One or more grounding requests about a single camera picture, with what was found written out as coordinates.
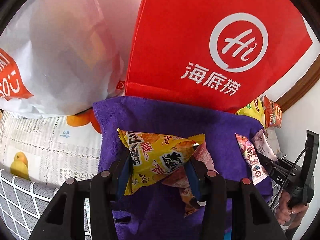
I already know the pink Lotso candy packet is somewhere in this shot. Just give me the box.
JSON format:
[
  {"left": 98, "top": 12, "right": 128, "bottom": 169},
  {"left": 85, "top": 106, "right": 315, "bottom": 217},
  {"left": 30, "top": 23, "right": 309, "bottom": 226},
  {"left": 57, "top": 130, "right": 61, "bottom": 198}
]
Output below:
[{"left": 235, "top": 133, "right": 268, "bottom": 185}]

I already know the yellow crispy snack packet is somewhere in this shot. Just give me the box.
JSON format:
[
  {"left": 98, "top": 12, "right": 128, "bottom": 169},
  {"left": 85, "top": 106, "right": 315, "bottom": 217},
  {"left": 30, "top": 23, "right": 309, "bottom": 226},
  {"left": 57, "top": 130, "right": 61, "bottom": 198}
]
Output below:
[{"left": 117, "top": 129, "right": 205, "bottom": 196}]

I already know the pale pink cartoon packet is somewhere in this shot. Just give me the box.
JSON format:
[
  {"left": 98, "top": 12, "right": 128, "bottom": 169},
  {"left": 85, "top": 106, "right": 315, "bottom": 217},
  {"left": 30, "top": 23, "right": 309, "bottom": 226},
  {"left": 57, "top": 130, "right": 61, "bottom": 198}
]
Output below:
[{"left": 252, "top": 129, "right": 278, "bottom": 161}]

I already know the right hand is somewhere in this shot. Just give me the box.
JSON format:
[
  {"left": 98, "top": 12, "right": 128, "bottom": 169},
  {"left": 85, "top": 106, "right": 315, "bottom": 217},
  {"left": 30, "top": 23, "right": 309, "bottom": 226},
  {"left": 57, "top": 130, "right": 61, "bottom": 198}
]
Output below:
[{"left": 275, "top": 190, "right": 309, "bottom": 229}]

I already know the grey checked blanket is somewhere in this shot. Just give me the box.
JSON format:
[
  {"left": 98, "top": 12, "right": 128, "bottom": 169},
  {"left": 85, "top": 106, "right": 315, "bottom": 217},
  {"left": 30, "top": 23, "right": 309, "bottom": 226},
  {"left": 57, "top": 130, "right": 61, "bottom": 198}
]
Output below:
[{"left": 1, "top": 169, "right": 58, "bottom": 239}]

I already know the orange Lays chips bag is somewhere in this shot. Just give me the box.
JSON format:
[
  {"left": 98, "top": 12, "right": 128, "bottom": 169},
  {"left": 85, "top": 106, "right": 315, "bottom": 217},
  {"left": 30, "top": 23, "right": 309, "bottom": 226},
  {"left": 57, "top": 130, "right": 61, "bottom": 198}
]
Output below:
[{"left": 263, "top": 96, "right": 283, "bottom": 128}]

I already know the yellow Lays chips bag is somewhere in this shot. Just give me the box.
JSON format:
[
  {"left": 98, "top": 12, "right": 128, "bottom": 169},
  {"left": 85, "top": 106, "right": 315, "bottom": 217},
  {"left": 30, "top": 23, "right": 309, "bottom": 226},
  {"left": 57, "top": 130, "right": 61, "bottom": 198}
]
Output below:
[{"left": 236, "top": 98, "right": 266, "bottom": 129}]

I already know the pink panda snack packet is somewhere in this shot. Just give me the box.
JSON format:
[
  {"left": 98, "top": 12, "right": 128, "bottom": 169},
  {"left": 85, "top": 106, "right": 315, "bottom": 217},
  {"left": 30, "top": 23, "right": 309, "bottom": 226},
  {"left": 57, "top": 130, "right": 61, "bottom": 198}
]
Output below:
[{"left": 162, "top": 143, "right": 215, "bottom": 217}]

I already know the fruit print newspaper sheet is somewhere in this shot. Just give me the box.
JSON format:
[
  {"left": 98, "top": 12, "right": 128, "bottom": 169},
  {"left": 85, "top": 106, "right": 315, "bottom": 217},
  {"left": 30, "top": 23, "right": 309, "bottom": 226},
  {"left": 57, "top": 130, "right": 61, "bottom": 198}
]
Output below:
[{"left": 1, "top": 109, "right": 102, "bottom": 187}]

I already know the purple towel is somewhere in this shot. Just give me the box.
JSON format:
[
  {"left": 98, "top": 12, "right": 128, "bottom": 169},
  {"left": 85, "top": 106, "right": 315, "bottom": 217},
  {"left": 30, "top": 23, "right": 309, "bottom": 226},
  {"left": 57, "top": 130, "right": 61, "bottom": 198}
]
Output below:
[{"left": 93, "top": 96, "right": 262, "bottom": 239}]

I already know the red Haidilao paper bag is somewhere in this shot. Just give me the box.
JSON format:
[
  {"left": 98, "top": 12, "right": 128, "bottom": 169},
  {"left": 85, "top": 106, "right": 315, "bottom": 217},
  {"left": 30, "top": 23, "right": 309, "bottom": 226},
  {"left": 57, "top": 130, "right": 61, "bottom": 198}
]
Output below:
[{"left": 126, "top": 0, "right": 312, "bottom": 113}]

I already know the white Miniso plastic bag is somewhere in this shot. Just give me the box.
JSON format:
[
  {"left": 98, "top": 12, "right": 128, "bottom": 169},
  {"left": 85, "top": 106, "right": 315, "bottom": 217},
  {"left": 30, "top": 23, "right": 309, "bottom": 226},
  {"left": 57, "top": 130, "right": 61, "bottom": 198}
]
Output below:
[{"left": 0, "top": 0, "right": 126, "bottom": 119}]

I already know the brown wooden door frame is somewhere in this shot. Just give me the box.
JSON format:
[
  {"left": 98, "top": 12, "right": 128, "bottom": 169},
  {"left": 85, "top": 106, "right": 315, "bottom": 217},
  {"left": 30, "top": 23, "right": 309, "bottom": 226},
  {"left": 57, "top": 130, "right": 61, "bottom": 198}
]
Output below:
[{"left": 276, "top": 55, "right": 320, "bottom": 113}]

